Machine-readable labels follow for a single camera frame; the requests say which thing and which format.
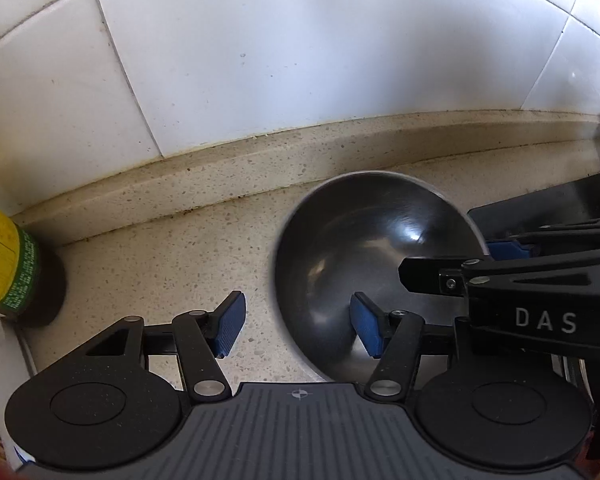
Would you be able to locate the steel bowl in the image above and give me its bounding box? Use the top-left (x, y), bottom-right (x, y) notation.
top-left (271, 171), bottom-right (488, 382)

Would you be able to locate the black gas stove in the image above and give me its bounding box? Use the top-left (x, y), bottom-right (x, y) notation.
top-left (468, 174), bottom-right (600, 240)

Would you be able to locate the yellow-label oil bottle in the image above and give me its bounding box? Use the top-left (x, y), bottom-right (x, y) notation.
top-left (0, 211), bottom-right (67, 327)

